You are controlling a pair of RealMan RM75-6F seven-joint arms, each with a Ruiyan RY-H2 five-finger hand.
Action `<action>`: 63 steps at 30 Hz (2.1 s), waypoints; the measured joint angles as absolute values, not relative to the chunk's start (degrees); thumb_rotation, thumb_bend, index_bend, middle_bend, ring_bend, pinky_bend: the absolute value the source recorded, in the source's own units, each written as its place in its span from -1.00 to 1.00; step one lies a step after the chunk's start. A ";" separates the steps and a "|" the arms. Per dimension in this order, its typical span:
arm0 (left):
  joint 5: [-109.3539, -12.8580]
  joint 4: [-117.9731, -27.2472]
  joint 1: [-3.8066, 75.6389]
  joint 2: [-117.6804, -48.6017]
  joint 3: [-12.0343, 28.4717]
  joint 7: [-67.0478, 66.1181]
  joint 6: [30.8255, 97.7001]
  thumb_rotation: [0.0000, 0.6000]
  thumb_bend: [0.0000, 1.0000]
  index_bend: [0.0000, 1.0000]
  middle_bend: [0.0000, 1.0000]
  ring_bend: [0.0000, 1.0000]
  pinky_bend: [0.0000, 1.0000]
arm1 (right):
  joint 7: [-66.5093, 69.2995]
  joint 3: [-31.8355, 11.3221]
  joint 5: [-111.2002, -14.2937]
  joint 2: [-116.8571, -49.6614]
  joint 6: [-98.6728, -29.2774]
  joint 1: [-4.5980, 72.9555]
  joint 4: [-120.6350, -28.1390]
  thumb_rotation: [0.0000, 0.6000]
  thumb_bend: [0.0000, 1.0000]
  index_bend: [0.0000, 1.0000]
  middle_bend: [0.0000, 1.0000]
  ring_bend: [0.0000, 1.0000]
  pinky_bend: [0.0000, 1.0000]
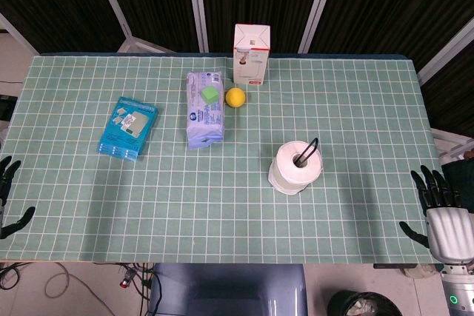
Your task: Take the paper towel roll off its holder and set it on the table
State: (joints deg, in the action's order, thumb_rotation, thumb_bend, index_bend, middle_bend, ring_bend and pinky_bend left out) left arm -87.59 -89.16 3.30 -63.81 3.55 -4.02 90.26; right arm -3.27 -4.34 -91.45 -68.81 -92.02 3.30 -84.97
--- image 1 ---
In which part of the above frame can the grey floor cable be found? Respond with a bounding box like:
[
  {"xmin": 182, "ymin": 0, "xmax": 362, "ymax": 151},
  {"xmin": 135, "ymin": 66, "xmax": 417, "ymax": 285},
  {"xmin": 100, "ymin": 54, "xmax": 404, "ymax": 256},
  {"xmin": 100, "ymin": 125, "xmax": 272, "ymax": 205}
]
[{"xmin": 43, "ymin": 262, "xmax": 125, "ymax": 316}]

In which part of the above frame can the green checkered tablecloth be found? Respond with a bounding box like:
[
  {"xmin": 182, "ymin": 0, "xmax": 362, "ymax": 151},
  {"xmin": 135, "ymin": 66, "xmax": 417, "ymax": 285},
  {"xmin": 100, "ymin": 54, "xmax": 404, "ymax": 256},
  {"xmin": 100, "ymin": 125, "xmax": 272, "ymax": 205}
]
[{"xmin": 0, "ymin": 53, "xmax": 444, "ymax": 263}]

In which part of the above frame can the blue cardboard product box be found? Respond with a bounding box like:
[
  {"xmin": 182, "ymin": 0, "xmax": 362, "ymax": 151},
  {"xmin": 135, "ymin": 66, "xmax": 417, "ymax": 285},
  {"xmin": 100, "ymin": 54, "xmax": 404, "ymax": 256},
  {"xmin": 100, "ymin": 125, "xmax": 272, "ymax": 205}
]
[{"xmin": 97, "ymin": 96, "xmax": 159, "ymax": 163}]

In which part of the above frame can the black floor cable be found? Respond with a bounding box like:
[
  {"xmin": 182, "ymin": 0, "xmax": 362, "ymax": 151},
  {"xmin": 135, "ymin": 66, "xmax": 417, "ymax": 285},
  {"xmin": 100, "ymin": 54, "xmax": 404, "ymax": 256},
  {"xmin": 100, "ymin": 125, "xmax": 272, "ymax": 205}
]
[
  {"xmin": 0, "ymin": 262, "xmax": 24, "ymax": 291},
  {"xmin": 141, "ymin": 263, "xmax": 164, "ymax": 316}
]

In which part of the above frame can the white red lamp box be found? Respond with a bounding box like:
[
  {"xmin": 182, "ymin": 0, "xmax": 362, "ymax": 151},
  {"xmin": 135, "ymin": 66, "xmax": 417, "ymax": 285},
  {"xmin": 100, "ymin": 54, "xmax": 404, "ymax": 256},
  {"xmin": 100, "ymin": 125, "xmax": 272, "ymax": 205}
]
[{"xmin": 233, "ymin": 23, "xmax": 272, "ymax": 87}]

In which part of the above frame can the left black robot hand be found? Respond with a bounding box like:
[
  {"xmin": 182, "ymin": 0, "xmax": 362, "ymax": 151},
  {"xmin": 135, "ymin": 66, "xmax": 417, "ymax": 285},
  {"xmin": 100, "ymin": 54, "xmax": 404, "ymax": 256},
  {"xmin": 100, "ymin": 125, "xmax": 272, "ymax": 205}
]
[{"xmin": 0, "ymin": 156, "xmax": 36, "ymax": 240}]

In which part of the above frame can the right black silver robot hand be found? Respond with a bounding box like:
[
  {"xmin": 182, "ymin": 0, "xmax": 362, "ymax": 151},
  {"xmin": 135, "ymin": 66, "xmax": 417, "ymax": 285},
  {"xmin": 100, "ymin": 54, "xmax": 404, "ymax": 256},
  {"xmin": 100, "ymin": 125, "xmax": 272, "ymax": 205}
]
[{"xmin": 398, "ymin": 164, "xmax": 474, "ymax": 263}]

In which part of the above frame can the white toilet paper roll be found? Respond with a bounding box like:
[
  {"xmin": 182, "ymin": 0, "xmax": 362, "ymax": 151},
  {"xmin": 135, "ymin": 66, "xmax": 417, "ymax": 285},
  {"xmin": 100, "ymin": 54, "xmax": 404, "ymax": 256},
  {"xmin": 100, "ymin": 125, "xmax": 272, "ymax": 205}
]
[{"xmin": 268, "ymin": 141, "xmax": 323, "ymax": 195}]

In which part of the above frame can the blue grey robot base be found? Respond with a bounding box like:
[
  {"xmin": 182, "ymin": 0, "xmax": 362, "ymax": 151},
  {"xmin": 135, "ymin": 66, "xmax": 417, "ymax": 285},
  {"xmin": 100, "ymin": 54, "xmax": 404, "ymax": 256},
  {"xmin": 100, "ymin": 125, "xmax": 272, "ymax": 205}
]
[{"xmin": 147, "ymin": 263, "xmax": 309, "ymax": 316}]

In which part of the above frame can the black trash bin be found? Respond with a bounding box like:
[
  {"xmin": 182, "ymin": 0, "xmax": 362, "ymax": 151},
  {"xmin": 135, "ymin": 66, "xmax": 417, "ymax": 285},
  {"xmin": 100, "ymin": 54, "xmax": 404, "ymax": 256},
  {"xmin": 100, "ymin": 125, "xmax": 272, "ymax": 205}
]
[{"xmin": 327, "ymin": 289, "xmax": 403, "ymax": 316}]

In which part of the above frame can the white metal frame foot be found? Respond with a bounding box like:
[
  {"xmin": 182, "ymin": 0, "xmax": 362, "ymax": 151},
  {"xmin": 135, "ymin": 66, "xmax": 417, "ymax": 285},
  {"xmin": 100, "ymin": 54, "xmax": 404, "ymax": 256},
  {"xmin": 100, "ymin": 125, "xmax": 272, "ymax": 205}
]
[{"xmin": 430, "ymin": 127, "xmax": 474, "ymax": 164}]

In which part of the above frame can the yellow ball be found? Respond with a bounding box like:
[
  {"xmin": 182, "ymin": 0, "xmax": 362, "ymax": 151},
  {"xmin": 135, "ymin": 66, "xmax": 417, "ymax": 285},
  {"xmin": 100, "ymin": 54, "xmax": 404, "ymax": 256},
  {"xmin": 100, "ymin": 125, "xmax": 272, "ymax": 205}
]
[{"xmin": 225, "ymin": 87, "xmax": 247, "ymax": 110}]

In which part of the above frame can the red black plug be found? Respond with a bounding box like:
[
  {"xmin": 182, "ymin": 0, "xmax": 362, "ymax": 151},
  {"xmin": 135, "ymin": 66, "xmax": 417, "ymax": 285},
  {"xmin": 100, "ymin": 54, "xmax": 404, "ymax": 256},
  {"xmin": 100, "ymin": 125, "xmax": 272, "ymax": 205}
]
[{"xmin": 118, "ymin": 269, "xmax": 135, "ymax": 289}]

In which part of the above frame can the black wire roll holder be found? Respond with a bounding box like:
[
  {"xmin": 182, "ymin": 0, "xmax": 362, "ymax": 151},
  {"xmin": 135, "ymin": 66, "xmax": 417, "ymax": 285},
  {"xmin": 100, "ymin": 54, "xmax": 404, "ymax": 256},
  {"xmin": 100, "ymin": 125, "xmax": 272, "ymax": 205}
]
[{"xmin": 295, "ymin": 137, "xmax": 320, "ymax": 166}]

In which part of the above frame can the green foam cube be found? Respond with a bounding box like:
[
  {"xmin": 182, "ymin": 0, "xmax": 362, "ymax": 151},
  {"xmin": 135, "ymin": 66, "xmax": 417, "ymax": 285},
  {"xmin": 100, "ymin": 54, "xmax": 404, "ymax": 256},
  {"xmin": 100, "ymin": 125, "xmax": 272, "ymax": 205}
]
[{"xmin": 200, "ymin": 85, "xmax": 222, "ymax": 105}]

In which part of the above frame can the lilac wet wipes pack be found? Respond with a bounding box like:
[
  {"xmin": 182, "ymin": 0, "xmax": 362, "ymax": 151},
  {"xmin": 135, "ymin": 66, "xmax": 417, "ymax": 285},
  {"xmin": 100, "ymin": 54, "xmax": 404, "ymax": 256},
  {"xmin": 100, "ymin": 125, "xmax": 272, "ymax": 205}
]
[{"xmin": 186, "ymin": 70, "xmax": 225, "ymax": 151}]

